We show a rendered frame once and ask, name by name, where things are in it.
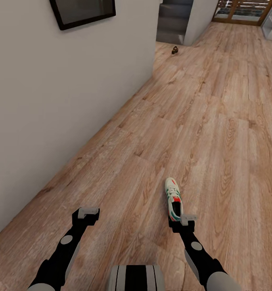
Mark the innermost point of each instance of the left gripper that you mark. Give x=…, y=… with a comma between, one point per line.
x=89, y=220

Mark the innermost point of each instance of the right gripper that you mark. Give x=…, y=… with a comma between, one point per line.
x=178, y=228

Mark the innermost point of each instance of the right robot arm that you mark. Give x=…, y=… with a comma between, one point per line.
x=207, y=270

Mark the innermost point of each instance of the stairs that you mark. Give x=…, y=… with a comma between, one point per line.
x=173, y=20

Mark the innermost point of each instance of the gym shoe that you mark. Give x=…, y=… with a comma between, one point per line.
x=174, y=199

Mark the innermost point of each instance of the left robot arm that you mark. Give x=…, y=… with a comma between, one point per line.
x=54, y=272

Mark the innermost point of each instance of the sandal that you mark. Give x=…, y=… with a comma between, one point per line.
x=175, y=50

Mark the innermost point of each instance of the robot trunk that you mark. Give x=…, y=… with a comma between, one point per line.
x=135, y=278

